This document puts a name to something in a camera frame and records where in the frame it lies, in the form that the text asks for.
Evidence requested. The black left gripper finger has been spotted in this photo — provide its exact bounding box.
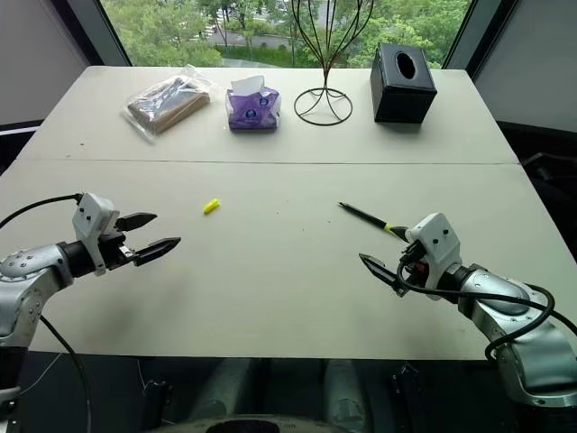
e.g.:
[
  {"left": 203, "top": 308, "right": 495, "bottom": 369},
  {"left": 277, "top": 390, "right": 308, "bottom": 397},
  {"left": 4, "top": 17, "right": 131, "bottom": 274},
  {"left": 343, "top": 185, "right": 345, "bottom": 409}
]
[
  {"left": 133, "top": 236, "right": 182, "bottom": 268},
  {"left": 117, "top": 211, "right": 159, "bottom": 234}
]

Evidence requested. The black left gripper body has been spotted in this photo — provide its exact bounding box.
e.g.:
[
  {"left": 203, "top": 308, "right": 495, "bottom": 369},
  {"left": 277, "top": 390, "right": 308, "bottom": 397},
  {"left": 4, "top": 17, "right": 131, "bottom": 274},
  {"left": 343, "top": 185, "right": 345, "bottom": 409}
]
[{"left": 99, "top": 231, "right": 137, "bottom": 272}]

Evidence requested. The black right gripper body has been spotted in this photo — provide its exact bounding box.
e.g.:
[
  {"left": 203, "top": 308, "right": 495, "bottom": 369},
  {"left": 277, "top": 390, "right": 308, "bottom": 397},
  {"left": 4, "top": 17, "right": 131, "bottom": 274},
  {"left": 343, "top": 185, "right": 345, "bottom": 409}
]
[{"left": 395, "top": 240, "right": 430, "bottom": 299}]

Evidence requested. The black pen with yellow band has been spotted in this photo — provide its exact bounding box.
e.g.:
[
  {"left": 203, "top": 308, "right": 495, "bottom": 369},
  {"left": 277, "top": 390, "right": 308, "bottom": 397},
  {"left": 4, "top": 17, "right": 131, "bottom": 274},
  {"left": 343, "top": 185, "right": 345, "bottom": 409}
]
[{"left": 337, "top": 201, "right": 392, "bottom": 232}]

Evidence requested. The clear bag with brown item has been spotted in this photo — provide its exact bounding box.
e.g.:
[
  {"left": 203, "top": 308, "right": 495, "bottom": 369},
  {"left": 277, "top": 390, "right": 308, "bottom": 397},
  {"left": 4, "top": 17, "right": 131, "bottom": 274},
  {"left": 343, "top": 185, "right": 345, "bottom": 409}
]
[{"left": 120, "top": 64, "right": 213, "bottom": 145}]

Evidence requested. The grey rounded shape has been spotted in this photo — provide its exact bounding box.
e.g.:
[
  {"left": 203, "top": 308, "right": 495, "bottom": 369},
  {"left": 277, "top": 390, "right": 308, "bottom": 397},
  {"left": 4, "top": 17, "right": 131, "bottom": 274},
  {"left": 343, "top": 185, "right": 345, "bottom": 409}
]
[
  {"left": 188, "top": 359, "right": 256, "bottom": 426},
  {"left": 323, "top": 359, "right": 387, "bottom": 433}
]

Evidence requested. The black leather tissue box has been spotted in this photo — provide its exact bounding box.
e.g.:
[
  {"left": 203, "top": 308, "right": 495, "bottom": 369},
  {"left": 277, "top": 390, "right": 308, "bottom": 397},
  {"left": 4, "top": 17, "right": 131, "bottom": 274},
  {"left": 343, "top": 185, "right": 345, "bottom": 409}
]
[{"left": 369, "top": 42, "right": 438, "bottom": 124}]

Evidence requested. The purple tissue pack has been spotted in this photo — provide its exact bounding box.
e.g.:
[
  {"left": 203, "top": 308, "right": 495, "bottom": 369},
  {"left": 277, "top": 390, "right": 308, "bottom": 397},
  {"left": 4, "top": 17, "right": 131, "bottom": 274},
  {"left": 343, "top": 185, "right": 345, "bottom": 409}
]
[{"left": 224, "top": 75, "right": 281, "bottom": 134}]

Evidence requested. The black chair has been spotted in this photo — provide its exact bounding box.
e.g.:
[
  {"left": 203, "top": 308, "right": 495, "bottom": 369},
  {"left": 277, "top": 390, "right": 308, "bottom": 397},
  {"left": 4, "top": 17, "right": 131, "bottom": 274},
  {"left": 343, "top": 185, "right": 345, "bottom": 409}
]
[{"left": 520, "top": 152, "right": 577, "bottom": 217}]

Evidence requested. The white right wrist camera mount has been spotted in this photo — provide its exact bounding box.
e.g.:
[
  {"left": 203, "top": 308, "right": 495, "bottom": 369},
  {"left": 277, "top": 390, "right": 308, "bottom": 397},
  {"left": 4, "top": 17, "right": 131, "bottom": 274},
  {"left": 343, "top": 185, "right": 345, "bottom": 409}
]
[{"left": 404, "top": 212, "right": 463, "bottom": 301}]

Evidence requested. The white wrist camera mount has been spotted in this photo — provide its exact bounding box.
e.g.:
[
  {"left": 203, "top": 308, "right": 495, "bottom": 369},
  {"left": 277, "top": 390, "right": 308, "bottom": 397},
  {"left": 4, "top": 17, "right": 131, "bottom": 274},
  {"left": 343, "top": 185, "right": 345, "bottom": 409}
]
[
  {"left": 71, "top": 192, "right": 121, "bottom": 277},
  {"left": 404, "top": 212, "right": 463, "bottom": 301}
]

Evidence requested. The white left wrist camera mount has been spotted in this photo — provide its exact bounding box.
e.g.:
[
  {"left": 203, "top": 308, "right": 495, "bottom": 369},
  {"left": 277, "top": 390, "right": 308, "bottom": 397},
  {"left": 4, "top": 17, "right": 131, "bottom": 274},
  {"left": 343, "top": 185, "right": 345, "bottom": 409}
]
[{"left": 71, "top": 192, "right": 121, "bottom": 277}]

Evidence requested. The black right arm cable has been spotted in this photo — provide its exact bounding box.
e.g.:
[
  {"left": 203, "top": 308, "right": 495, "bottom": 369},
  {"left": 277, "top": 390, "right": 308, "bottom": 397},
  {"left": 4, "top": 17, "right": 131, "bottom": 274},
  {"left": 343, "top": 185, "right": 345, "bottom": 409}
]
[{"left": 395, "top": 259, "right": 577, "bottom": 362}]

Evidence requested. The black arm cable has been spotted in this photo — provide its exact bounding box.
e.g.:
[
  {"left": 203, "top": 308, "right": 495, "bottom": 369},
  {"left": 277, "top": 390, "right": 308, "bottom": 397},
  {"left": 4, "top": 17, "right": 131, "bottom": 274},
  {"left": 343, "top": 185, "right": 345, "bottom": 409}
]
[
  {"left": 0, "top": 192, "right": 94, "bottom": 433},
  {"left": 395, "top": 259, "right": 577, "bottom": 362}
]

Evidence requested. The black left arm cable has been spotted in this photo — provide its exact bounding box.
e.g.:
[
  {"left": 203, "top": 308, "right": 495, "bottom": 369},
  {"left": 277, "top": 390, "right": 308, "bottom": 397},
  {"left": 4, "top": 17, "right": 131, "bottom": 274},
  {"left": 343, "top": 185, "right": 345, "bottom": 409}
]
[{"left": 0, "top": 192, "right": 94, "bottom": 433}]

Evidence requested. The black table bracket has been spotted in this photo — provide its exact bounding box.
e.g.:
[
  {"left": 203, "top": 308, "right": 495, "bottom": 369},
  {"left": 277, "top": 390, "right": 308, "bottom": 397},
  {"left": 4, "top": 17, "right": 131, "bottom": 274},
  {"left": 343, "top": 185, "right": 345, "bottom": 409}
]
[
  {"left": 142, "top": 380, "right": 175, "bottom": 426},
  {"left": 390, "top": 362, "right": 430, "bottom": 410}
]

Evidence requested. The black wire stand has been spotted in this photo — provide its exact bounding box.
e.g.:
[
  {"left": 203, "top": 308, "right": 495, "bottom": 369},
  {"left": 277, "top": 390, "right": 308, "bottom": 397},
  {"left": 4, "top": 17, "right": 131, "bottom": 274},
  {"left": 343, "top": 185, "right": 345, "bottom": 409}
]
[{"left": 291, "top": 0, "right": 376, "bottom": 127}]

